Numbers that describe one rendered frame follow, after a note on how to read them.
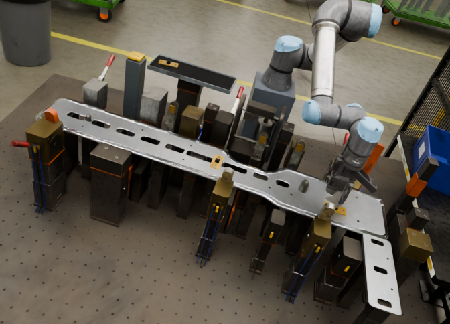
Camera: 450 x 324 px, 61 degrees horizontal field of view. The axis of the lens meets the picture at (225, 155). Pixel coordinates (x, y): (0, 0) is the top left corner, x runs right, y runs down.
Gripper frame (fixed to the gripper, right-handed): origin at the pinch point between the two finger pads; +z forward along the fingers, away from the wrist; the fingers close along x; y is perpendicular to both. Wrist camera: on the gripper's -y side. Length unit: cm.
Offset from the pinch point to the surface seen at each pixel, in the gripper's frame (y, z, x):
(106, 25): 251, 99, -317
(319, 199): 5.9, 2.4, -2.5
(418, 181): -29.1, -7.8, -18.5
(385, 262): -17.4, 2.7, 17.7
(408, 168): -32, 0, -39
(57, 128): 102, -5, 12
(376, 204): -16.9, 2.8, -10.8
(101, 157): 83, -2, 16
